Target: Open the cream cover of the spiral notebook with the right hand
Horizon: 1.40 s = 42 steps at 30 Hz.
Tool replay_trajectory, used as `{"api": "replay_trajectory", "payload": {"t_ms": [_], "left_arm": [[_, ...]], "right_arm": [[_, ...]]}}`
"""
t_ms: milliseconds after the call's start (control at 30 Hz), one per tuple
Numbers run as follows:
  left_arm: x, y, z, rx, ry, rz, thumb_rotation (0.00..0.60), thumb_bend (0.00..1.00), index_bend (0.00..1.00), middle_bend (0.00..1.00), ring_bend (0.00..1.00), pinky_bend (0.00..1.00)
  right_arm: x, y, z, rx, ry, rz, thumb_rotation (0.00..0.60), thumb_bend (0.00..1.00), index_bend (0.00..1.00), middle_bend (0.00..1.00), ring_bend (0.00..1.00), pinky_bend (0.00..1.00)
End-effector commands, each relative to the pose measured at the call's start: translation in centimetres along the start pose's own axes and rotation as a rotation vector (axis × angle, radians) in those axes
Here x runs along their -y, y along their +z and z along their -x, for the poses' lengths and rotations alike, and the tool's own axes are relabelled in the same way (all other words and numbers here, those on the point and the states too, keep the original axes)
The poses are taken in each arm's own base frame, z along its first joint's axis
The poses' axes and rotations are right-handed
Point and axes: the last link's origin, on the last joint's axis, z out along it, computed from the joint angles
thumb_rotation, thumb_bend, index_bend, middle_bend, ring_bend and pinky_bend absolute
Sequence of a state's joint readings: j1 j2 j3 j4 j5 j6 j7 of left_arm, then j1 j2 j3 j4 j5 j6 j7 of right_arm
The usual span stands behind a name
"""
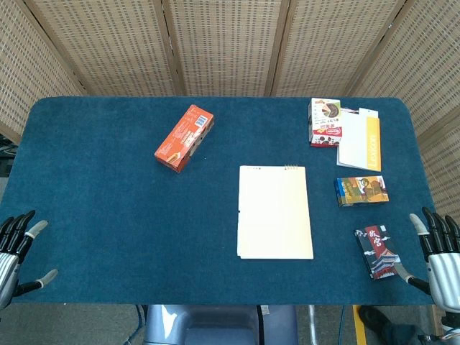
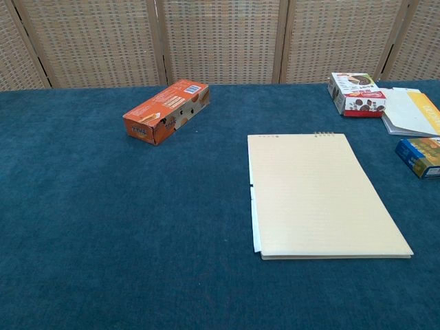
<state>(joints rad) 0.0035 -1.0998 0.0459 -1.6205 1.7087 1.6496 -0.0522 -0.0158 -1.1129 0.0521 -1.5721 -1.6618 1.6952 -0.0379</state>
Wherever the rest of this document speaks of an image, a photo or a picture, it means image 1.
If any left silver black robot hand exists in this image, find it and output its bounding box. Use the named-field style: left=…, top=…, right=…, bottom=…
left=0, top=210, right=59, bottom=310

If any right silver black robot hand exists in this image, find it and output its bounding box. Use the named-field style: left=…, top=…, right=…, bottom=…
left=397, top=206, right=460, bottom=324

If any white spiral notepad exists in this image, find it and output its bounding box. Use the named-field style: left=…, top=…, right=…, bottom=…
left=236, top=164, right=314, bottom=260

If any black red palace print box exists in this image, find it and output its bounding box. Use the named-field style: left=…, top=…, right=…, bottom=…
left=354, top=224, right=402, bottom=281

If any dark equipment behind screen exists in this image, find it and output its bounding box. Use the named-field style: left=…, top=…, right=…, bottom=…
left=0, top=134, right=19, bottom=177

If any blue orange illustrated box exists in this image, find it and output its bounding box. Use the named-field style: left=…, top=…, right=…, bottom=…
left=333, top=175, right=390, bottom=208

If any blue table cloth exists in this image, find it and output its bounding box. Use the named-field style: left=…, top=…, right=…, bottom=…
left=0, top=96, right=445, bottom=306

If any metal table leg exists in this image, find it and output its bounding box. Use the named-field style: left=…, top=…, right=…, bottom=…
left=308, top=305, right=318, bottom=345

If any white yellow booklet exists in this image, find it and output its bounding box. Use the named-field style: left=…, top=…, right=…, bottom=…
left=336, top=107, right=381, bottom=172

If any white red chocolate snack box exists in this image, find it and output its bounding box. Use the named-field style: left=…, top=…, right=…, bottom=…
left=308, top=97, right=343, bottom=148

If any blue grey robot torso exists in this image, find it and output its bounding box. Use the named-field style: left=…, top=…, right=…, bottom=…
left=143, top=304, right=299, bottom=345

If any orange biscuit box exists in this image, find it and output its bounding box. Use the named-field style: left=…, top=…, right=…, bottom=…
left=154, top=104, right=215, bottom=174

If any woven wooden folding screen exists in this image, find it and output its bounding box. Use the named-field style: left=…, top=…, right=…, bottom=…
left=0, top=0, right=460, bottom=224

